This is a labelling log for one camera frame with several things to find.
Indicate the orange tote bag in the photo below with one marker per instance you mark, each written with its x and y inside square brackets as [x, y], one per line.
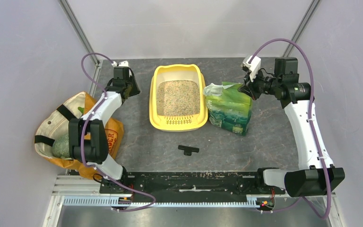
[56, 125]

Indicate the aluminium frame rail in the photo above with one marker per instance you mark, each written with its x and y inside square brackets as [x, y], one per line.
[77, 185]

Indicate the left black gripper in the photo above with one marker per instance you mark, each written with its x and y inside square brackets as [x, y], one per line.
[136, 90]

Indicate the green round melon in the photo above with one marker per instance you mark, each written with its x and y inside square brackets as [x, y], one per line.
[60, 148]

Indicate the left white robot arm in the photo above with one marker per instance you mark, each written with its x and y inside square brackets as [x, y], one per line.
[87, 138]

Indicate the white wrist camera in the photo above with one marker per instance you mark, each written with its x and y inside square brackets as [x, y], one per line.
[251, 66]
[122, 63]

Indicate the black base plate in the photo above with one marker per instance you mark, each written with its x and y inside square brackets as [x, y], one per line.
[187, 187]

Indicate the black plastic clip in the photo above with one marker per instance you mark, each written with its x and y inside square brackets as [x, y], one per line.
[187, 151]

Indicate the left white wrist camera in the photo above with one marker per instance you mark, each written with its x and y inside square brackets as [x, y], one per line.
[122, 63]

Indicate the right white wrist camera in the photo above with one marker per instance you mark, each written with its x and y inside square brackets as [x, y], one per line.
[251, 66]

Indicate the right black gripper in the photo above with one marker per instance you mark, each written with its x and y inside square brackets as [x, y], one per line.
[249, 88]

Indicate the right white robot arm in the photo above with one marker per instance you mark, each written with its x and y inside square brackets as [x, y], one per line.
[317, 174]

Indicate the green litter bag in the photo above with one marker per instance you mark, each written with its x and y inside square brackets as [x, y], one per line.
[228, 108]

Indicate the yellow litter box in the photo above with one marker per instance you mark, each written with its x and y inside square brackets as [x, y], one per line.
[176, 101]

